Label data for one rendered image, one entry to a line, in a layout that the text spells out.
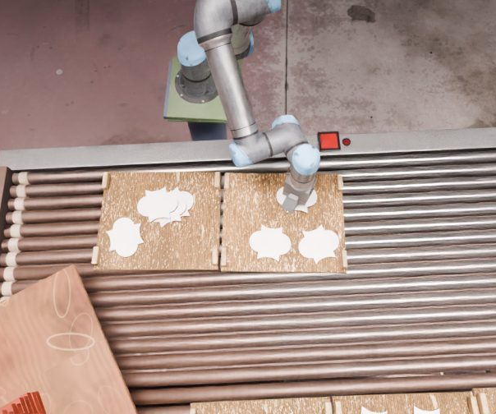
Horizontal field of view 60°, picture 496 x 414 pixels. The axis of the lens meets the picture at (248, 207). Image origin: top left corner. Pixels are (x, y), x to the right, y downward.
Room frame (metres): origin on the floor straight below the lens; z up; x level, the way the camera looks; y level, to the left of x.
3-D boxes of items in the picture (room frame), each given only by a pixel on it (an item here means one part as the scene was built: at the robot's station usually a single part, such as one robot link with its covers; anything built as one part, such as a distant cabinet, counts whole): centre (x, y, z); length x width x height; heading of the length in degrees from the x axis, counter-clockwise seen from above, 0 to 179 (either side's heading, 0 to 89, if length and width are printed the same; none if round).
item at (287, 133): (0.62, -0.12, 1.21); 0.11 x 0.11 x 0.08; 21
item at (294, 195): (0.51, -0.15, 1.05); 0.12 x 0.09 x 0.16; 147
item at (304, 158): (0.53, -0.17, 1.21); 0.09 x 0.08 x 0.11; 21
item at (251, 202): (0.45, -0.12, 0.93); 0.41 x 0.35 x 0.02; 87
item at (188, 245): (0.48, 0.30, 0.93); 0.41 x 0.35 x 0.02; 88
